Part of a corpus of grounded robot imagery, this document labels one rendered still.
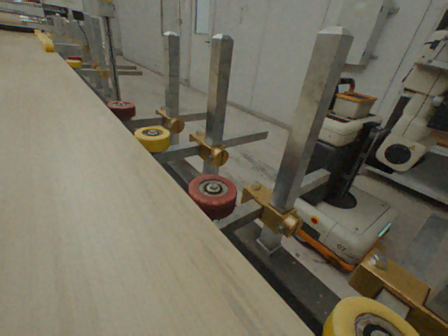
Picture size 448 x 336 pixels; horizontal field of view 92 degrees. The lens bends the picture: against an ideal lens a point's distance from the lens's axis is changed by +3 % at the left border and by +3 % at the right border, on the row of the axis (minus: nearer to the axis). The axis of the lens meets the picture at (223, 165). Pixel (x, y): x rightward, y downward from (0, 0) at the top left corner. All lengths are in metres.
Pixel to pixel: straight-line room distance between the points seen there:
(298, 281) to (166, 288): 0.34
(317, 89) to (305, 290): 0.38
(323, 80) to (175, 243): 0.29
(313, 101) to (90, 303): 0.36
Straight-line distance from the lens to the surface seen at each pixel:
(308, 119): 0.36
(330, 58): 0.35
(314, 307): 0.51
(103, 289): 0.25
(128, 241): 0.28
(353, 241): 1.40
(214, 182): 0.36
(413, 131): 1.33
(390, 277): 0.41
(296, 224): 0.45
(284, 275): 0.52
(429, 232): 0.57
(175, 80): 0.75
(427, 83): 1.35
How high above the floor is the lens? 1.11
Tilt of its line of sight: 30 degrees down
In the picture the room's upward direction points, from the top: 7 degrees clockwise
